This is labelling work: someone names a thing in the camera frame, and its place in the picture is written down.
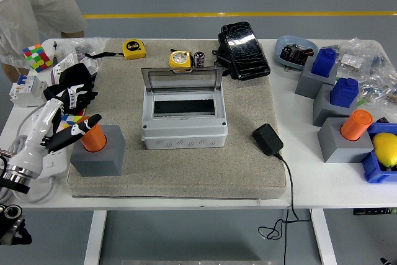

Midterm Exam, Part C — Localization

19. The grey-brown mat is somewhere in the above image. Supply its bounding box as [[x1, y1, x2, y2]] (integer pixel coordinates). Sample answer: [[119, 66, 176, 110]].
[[66, 38, 288, 200]]

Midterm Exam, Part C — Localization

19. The yellow tape measure with strap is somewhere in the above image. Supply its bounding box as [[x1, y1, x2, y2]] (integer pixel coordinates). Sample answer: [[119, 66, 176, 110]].
[[85, 39, 147, 60]]

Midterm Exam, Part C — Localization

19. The orange cylinder battery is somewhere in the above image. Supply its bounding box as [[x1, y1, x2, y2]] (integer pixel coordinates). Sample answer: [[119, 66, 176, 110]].
[[340, 109, 374, 142], [80, 115, 107, 151]]

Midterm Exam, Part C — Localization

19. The white circuit breaker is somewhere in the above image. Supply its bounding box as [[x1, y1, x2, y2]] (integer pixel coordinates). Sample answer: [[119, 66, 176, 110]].
[[9, 74, 49, 108]]

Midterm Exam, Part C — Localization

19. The light blue bowl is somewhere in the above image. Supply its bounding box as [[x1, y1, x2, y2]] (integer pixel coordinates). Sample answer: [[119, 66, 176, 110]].
[[275, 35, 319, 72]]

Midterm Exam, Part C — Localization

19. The flat colourful puzzle cube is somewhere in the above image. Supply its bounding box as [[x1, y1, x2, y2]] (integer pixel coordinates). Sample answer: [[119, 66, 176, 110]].
[[60, 109, 91, 134]]

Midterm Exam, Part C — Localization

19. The person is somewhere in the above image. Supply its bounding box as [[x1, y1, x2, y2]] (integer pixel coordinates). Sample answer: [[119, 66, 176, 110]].
[[0, 0, 88, 83]]

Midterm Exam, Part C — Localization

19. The grey block with round hole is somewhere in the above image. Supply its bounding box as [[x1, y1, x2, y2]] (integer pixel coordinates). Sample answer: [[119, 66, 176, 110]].
[[69, 124, 127, 178]]

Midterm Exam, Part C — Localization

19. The blue plastic bin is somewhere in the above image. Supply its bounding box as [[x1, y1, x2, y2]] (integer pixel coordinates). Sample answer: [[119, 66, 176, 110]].
[[360, 122, 397, 184]]

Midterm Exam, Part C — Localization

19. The black power adapter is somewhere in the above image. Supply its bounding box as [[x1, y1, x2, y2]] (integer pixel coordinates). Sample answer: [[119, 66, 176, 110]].
[[251, 123, 284, 156]]

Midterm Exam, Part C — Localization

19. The smoky transparent box lid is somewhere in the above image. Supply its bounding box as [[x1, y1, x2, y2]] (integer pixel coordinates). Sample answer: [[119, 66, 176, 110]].
[[141, 66, 224, 94]]

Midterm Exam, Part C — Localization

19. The yellow tape measure round face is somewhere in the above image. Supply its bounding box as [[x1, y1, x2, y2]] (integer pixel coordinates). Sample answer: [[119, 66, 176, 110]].
[[169, 50, 194, 73]]

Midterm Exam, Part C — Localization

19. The black table control panel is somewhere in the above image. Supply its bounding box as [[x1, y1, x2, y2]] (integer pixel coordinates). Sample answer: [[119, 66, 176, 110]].
[[353, 207, 397, 216]]

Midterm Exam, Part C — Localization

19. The grey block holder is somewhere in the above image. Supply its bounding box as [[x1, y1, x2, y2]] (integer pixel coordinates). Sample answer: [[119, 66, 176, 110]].
[[312, 84, 360, 128], [316, 117, 375, 164], [294, 59, 339, 101]]

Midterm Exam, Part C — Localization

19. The glossy black pouch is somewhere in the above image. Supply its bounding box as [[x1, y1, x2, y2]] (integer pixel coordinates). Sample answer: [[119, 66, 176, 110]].
[[212, 21, 272, 81]]

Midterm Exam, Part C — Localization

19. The black adapter cord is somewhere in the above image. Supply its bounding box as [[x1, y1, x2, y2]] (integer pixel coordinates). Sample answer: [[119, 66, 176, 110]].
[[257, 151, 313, 265]]

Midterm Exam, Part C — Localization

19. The white purple package card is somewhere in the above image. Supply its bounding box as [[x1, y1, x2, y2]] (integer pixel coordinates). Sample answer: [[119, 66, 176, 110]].
[[50, 52, 80, 86]]

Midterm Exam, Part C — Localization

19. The white table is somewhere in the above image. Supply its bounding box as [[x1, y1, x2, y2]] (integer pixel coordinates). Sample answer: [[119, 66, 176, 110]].
[[0, 38, 397, 265]]

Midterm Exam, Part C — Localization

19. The large clear bag of parts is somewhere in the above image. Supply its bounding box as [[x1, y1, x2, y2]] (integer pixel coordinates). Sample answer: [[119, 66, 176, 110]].
[[334, 37, 397, 108]]

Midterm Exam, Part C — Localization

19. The clear bag of dark parts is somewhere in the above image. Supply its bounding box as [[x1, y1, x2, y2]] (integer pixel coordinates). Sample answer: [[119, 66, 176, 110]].
[[57, 37, 110, 61]]

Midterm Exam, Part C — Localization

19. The yellow lemon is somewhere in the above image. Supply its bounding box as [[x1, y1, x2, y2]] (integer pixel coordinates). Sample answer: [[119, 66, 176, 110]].
[[372, 132, 397, 168]]

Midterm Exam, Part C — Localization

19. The small bag of white parts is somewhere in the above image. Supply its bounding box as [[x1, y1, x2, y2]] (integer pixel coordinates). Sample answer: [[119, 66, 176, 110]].
[[339, 53, 364, 70]]

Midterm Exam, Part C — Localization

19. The grey electrical junction box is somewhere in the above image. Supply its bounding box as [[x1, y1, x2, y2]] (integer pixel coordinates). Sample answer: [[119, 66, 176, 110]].
[[141, 86, 229, 151]]

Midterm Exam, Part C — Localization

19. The blue plastic block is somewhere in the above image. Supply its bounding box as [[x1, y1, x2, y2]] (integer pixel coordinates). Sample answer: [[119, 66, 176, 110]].
[[329, 78, 359, 108], [311, 48, 339, 78]]

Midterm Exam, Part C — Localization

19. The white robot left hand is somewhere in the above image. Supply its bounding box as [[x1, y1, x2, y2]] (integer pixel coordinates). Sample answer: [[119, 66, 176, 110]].
[[7, 83, 102, 179]]

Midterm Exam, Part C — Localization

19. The dark capacitors pile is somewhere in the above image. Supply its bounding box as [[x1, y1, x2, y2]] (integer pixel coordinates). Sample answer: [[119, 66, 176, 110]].
[[280, 43, 314, 65]]

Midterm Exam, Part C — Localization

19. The black cloth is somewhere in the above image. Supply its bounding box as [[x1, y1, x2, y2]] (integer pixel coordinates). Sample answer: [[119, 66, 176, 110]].
[[43, 62, 99, 114]]

